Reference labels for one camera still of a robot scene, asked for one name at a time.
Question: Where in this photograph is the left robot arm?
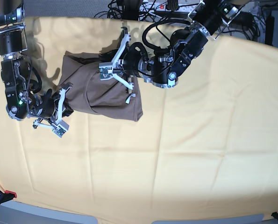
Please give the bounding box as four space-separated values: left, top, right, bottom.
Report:
119 0 247 89

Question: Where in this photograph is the brown T-shirt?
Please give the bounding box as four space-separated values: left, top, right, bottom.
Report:
58 51 143 122

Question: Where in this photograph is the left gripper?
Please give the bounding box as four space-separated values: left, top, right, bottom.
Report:
122 43 153 78

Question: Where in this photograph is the black post right background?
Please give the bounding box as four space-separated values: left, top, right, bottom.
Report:
264 11 275 46

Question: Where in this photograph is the black power adapter box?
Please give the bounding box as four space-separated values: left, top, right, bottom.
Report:
230 12 254 28

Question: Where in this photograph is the white power strip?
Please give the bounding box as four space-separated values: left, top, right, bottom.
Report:
139 0 198 14

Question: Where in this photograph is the yellow tablecloth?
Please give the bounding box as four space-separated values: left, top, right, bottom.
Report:
0 16 278 222

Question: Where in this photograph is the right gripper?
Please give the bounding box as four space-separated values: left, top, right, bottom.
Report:
32 89 74 120

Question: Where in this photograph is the black stand centre background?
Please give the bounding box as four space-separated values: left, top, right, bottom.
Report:
122 0 142 21

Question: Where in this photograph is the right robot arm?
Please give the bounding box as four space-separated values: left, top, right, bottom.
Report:
0 0 73 124

